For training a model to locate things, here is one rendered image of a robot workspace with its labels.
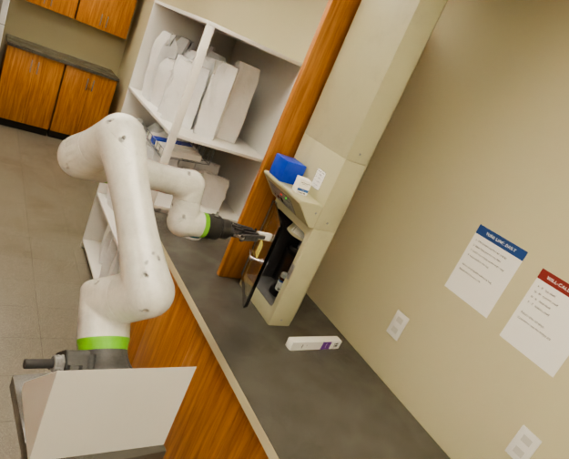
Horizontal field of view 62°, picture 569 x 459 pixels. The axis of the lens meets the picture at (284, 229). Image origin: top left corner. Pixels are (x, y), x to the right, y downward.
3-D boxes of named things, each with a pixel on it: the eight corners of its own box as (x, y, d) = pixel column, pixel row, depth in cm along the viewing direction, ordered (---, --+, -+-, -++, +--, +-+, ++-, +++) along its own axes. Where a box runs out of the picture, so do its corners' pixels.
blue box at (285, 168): (287, 177, 206) (295, 158, 204) (298, 186, 199) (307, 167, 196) (269, 172, 201) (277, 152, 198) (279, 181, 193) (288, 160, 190)
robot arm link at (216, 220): (195, 232, 178) (203, 244, 171) (206, 204, 174) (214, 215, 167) (209, 234, 181) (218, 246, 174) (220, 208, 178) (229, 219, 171)
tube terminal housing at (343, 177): (280, 288, 241) (346, 147, 218) (313, 327, 216) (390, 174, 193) (238, 283, 226) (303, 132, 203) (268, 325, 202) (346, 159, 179)
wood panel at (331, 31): (297, 282, 255) (420, 21, 213) (299, 285, 253) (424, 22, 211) (216, 272, 227) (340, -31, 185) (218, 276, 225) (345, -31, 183)
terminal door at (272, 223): (242, 276, 224) (275, 200, 212) (244, 310, 195) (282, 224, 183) (240, 275, 223) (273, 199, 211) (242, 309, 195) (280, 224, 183)
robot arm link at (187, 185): (102, 183, 145) (126, 188, 139) (109, 147, 145) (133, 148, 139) (186, 201, 175) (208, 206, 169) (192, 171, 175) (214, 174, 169)
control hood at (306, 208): (277, 195, 212) (285, 175, 209) (313, 229, 188) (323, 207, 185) (255, 189, 206) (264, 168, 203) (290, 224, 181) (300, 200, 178)
